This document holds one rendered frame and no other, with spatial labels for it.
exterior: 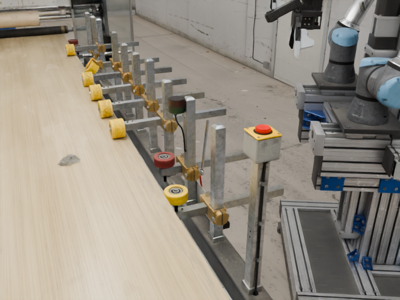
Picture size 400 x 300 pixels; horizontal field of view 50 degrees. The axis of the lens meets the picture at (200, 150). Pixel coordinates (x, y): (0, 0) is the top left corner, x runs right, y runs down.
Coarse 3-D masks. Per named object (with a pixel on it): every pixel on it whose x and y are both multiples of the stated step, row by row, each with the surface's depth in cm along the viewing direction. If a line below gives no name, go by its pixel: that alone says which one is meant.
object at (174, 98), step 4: (172, 96) 151; (176, 96) 151; (180, 96) 151; (172, 100) 148; (176, 100) 148; (180, 100) 148; (184, 112) 152; (184, 116) 153; (176, 120) 153; (184, 136) 157; (184, 140) 158; (184, 144) 158; (184, 148) 159
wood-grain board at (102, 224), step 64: (0, 64) 282; (64, 64) 282; (0, 128) 188; (64, 128) 188; (0, 192) 140; (64, 192) 140; (128, 192) 140; (0, 256) 112; (64, 256) 112; (128, 256) 112; (192, 256) 112
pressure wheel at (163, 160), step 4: (160, 152) 165; (164, 152) 165; (168, 152) 165; (156, 156) 162; (160, 156) 163; (164, 156) 162; (168, 156) 163; (172, 156) 162; (156, 160) 160; (160, 160) 159; (164, 160) 159; (168, 160) 160; (172, 160) 161; (156, 164) 161; (160, 164) 160; (164, 164) 160; (168, 164) 160; (172, 164) 161; (164, 176) 166; (164, 180) 167
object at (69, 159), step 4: (68, 156) 161; (72, 156) 162; (60, 160) 158; (64, 160) 158; (68, 160) 159; (72, 160) 158; (76, 160) 159; (80, 160) 160; (60, 164) 156; (64, 164) 156; (68, 164) 157
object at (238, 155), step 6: (210, 156) 172; (228, 156) 172; (234, 156) 174; (240, 156) 175; (246, 156) 176; (198, 162) 168; (204, 162) 169; (210, 162) 170; (162, 168) 163; (168, 168) 164; (174, 168) 165; (180, 168) 166; (162, 174) 164; (168, 174) 165
